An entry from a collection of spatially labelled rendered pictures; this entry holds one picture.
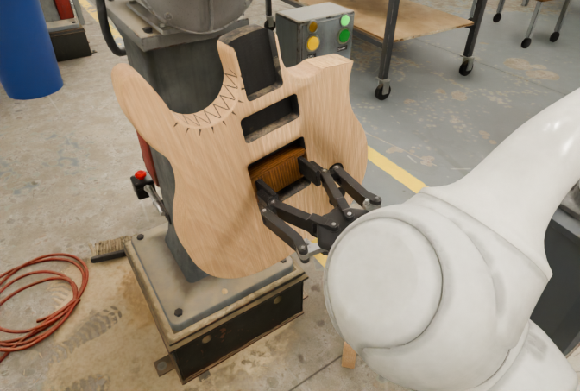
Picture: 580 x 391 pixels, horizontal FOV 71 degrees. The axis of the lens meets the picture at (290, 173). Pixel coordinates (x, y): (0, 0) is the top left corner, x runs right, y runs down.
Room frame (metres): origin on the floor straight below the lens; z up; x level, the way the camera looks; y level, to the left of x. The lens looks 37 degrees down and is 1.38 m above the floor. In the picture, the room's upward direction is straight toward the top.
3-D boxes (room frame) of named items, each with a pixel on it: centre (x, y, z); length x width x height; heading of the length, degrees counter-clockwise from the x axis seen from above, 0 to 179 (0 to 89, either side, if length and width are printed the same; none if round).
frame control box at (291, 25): (1.01, 0.00, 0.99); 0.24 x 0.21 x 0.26; 33
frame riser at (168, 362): (1.00, 0.29, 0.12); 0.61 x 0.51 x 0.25; 123
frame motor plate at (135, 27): (1.00, 0.29, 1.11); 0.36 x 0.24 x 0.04; 33
